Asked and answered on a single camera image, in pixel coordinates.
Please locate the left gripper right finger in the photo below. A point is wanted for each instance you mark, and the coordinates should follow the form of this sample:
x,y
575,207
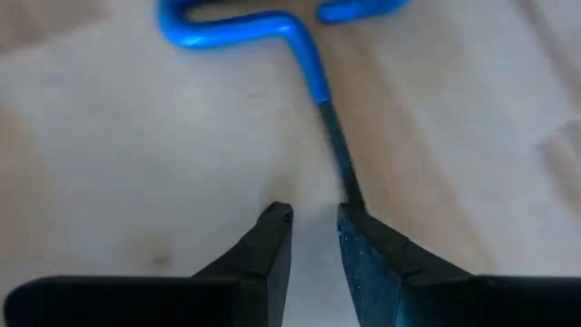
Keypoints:
x,y
454,300

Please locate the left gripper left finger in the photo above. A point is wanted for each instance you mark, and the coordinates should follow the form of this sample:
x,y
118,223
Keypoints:
x,y
181,304

